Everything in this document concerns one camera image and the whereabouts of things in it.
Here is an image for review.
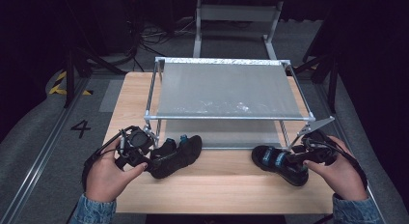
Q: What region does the person's left hand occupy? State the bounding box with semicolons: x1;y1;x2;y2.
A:
83;137;150;205

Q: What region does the grey metal stand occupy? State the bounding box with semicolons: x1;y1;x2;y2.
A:
192;0;287;61

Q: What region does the aluminium floor rail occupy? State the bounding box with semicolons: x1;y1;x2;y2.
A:
0;76;92;224

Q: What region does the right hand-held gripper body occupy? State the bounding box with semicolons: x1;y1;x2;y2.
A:
291;116;339;166

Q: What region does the bundle of floor cables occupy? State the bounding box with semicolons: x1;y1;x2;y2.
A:
127;16;198;73

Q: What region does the person's right hand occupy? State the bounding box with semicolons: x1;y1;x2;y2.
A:
303;135;369;203

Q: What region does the black tripod stand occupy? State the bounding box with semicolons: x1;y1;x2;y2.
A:
62;46;127;109

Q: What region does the metal shoe rack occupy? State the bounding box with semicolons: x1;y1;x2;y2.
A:
143;56;317;152

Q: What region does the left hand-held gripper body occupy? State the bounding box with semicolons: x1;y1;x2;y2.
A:
115;125;154;172

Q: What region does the left hand-held gripper cable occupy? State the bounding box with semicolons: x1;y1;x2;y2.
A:
81;128;130;193

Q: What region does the black sandal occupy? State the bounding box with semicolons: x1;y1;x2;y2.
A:
149;134;204;180
251;144;310;187

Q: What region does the yellow black hazard tape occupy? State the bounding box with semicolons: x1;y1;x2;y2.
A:
47;70;95;97

